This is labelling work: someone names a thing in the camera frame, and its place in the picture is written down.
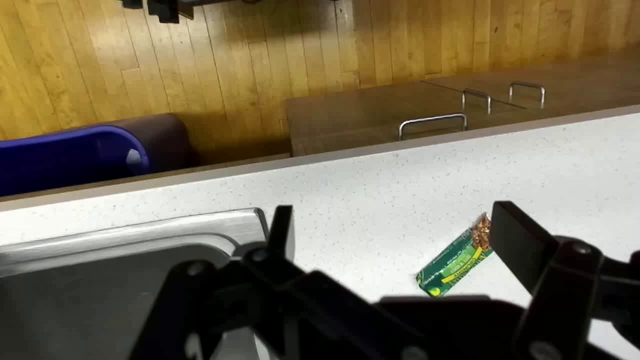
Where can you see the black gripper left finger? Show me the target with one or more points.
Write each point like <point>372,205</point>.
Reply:
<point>221,307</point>

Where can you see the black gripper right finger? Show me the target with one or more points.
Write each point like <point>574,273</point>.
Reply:
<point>567,293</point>

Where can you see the green chocolate bar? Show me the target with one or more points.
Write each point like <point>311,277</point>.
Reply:
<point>453,262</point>

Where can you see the stainless steel double sink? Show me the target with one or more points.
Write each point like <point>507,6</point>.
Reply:
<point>80,312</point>

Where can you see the wooden base cabinet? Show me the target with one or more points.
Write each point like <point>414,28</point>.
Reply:
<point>372,110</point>

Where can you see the black stand foot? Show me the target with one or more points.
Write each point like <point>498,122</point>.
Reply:
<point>163,8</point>

